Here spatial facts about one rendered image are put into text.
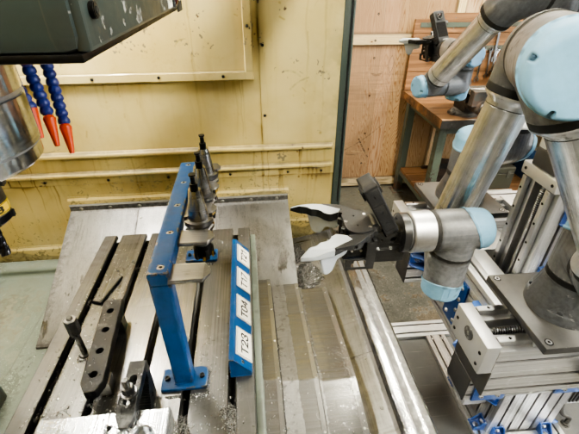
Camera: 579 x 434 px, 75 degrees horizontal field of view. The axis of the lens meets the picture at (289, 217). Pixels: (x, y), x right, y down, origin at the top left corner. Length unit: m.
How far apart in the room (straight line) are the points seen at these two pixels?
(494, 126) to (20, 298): 1.73
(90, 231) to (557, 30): 1.55
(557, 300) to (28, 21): 0.96
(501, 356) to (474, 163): 0.44
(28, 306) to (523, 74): 1.72
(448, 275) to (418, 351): 1.19
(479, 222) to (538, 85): 0.25
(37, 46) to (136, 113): 1.22
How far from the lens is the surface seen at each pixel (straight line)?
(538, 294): 1.00
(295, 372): 1.10
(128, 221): 1.66
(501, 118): 0.76
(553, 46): 0.59
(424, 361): 1.91
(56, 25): 0.30
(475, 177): 0.80
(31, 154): 0.48
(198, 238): 0.79
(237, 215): 1.58
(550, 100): 0.59
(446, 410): 1.80
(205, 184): 0.90
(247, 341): 0.95
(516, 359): 1.03
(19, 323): 1.76
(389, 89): 3.33
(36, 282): 1.92
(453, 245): 0.71
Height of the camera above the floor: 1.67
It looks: 33 degrees down
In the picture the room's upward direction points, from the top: straight up
